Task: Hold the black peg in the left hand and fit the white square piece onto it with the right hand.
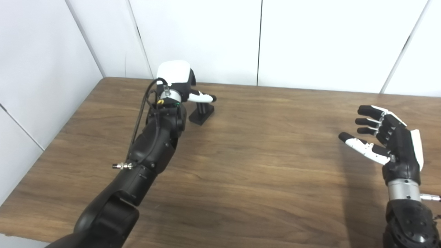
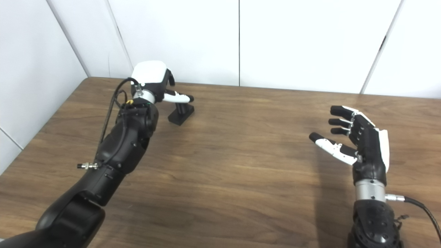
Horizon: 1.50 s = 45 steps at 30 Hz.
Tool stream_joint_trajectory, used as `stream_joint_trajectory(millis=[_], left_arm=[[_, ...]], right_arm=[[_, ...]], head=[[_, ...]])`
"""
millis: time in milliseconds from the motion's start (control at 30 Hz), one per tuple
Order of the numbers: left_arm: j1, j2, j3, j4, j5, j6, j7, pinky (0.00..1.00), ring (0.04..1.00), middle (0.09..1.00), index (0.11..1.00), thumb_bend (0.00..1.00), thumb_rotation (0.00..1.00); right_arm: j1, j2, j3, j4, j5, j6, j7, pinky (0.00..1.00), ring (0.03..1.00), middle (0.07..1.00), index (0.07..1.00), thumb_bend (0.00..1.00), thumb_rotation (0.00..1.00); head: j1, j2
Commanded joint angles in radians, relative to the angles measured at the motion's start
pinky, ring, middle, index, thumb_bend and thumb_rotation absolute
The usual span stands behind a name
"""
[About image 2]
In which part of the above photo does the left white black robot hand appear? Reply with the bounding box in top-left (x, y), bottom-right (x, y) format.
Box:
top-left (131, 61), bottom-right (194, 104)

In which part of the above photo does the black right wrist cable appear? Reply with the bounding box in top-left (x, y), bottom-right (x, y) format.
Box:
top-left (385, 194), bottom-right (441, 241)

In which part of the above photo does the thin black right arm wire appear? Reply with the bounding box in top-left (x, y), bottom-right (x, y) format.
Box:
top-left (393, 214), bottom-right (409, 235)

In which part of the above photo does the thin left wire, yellow plug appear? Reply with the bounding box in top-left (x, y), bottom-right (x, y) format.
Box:
top-left (115, 90), bottom-right (135, 111)

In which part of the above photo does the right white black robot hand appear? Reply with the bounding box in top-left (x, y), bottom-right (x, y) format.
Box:
top-left (309, 105), bottom-right (390, 186)

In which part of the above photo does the black peg with base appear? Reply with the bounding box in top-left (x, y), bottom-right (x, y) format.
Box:
top-left (168, 103), bottom-right (195, 126)

